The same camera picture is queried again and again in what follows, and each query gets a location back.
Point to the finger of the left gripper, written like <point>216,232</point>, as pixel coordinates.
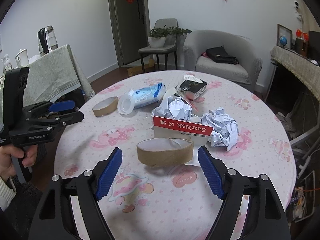
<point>52,122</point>
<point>46,107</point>

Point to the beige fringed desk cloth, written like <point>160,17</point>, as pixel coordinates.
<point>307,72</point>

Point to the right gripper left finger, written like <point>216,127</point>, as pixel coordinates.
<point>54,218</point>

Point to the white teapot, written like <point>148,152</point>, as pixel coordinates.
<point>22,58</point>

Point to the black computer monitor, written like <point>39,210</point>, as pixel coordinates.
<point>313,52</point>

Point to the red white SanDisk box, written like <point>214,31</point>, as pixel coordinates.
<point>171,128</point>

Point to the picture frame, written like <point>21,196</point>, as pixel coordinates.
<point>282,30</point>

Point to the white plastic lid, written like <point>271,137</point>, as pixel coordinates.
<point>125,104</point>

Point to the small blue globe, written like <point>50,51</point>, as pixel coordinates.
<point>282,41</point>

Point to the small cardboard tape core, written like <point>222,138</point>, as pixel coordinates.
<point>105,107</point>

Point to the white paper ball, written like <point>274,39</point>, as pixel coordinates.
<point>225,128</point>

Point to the cardboard box on floor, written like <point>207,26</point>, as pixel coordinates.
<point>149,66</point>

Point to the black tissue box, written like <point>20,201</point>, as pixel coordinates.
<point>191,87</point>

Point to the black bag on armchair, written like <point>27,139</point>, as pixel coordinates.
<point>219,55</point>

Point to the grey dining chair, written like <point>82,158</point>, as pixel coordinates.
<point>169,47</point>

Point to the pink patterned tablecloth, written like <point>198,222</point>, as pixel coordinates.
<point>174,203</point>

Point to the white potted green plant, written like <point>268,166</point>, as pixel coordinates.
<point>157,36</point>

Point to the glass electric kettle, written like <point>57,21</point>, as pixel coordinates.
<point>46,40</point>

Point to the white security camera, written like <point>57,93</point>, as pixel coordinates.
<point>297,7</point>

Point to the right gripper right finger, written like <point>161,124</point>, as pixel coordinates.
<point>265,217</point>

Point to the grey green tablecloth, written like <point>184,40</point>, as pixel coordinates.
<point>53,76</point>

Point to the grey armchair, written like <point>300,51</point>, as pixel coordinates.
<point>245,73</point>

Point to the dark grey door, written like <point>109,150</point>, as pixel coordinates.
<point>130,24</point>

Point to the cardboard tape roll core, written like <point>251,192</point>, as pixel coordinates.
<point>165,152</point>

